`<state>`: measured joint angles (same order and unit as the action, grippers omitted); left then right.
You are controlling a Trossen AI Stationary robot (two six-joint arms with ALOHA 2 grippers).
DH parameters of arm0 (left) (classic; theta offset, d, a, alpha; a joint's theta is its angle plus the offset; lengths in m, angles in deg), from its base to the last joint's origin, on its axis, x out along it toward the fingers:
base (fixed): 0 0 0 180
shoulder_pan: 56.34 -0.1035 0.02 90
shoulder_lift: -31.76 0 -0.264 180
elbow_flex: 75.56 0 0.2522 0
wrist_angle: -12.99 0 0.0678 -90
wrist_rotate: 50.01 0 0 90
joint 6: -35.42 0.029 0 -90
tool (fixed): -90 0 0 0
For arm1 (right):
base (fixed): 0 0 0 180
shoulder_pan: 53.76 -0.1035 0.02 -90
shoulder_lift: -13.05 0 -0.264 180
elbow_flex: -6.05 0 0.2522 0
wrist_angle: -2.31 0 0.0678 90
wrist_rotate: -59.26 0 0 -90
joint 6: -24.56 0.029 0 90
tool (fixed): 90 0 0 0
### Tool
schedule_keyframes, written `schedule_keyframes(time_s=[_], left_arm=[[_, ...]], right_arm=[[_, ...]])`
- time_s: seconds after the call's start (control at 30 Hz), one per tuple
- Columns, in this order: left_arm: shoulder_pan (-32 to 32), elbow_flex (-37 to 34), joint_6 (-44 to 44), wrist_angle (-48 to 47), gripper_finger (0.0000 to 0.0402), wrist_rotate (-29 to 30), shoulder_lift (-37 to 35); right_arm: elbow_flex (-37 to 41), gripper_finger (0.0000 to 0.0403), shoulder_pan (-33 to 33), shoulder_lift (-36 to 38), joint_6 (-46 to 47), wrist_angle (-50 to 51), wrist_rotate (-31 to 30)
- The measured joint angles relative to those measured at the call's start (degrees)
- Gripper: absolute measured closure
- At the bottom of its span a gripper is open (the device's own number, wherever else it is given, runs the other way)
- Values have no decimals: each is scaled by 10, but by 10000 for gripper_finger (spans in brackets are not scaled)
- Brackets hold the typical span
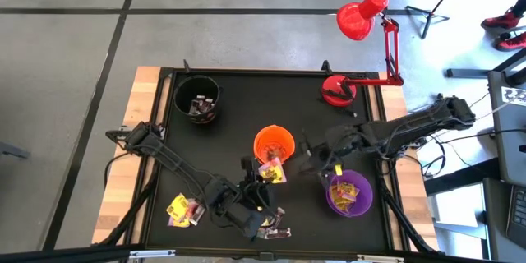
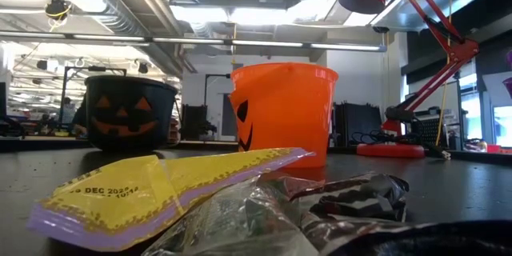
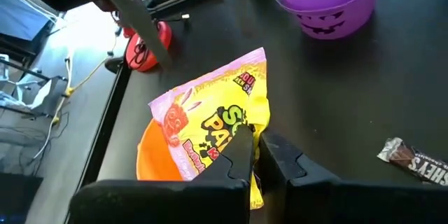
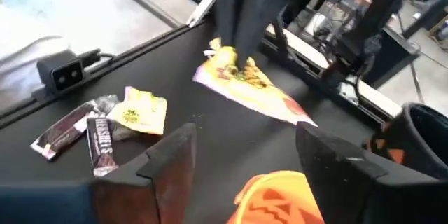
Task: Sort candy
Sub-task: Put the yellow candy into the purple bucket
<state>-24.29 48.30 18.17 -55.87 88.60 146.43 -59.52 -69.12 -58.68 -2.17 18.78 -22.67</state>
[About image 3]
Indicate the purple pumpkin face bucket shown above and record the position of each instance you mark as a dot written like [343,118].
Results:
[332,10]

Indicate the blue panel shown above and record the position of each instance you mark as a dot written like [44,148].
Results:
[21,17]

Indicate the red desk lamp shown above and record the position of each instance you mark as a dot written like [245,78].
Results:
[140,61]

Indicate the Hershey's chocolate bar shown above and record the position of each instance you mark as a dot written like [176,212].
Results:
[420,162]

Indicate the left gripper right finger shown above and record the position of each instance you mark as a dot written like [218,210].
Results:
[280,164]

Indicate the orange pumpkin face bucket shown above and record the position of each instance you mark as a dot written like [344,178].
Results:
[154,161]

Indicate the grey metal stand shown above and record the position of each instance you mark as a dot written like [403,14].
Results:
[49,94]

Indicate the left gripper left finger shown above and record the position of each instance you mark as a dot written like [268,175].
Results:
[238,161]

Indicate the yellow Sour Patch Kids bag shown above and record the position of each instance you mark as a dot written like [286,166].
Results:
[217,91]

